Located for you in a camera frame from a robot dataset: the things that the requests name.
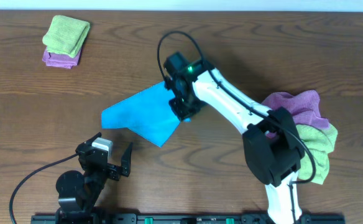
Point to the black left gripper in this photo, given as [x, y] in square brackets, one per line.
[112, 169]

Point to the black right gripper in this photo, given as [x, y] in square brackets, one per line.
[181, 109]

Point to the blue microfiber cloth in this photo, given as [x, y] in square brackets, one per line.
[147, 113]

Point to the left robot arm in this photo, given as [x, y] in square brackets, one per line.
[78, 192]

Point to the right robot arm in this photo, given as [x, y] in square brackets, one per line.
[272, 147]

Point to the folded purple cloth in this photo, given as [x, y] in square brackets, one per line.
[60, 60]

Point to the folded green cloth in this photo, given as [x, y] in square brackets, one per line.
[66, 35]

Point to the crumpled purple cloth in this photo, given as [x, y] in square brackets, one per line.
[305, 112]

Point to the crumpled green cloth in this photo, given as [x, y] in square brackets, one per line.
[320, 143]

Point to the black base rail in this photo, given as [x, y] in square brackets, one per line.
[249, 218]

